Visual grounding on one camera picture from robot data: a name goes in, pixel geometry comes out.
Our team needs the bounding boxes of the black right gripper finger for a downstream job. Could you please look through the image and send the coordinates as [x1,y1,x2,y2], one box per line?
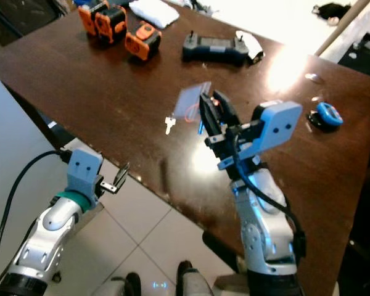
[213,91,241,128]
[199,92,221,140]

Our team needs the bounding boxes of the black bundle on floor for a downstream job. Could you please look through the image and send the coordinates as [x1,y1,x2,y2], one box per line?
[311,3,352,19]

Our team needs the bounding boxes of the orange and black device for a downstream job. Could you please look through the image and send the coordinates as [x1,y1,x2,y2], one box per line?
[125,22,162,61]
[94,5,128,45]
[77,3,109,36]

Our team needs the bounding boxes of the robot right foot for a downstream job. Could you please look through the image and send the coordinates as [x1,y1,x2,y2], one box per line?
[176,260,215,296]

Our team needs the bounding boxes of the dark table leg base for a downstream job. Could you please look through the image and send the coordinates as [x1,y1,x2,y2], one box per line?
[202,231,253,290]

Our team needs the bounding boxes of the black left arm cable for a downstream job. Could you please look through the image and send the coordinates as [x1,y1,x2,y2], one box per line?
[0,148,73,296]

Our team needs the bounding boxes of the light wooden beam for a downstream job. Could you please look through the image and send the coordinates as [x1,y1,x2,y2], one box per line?
[314,0,370,56]

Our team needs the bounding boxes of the white cloth pouch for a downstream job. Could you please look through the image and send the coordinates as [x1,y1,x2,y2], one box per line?
[128,0,180,29]

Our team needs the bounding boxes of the white crumpled cloth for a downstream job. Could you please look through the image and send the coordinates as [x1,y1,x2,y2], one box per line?
[234,30,265,64]

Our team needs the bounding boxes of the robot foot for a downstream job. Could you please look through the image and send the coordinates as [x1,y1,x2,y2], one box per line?
[176,260,215,296]
[116,271,144,296]

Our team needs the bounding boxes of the black box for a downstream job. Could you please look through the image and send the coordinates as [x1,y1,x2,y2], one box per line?
[337,31,370,80]

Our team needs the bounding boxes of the black remote controller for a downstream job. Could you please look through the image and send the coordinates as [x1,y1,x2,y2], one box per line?
[182,31,250,67]

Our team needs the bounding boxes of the dark chair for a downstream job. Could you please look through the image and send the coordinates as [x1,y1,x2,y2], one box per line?
[0,0,68,47]

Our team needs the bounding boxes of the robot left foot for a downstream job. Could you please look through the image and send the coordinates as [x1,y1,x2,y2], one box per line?
[116,271,144,296]

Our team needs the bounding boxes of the small silver key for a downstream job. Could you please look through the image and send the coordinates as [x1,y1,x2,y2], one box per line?
[164,116,176,136]

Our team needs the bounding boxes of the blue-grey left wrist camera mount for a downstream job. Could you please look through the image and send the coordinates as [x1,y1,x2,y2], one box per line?
[65,147,105,194]

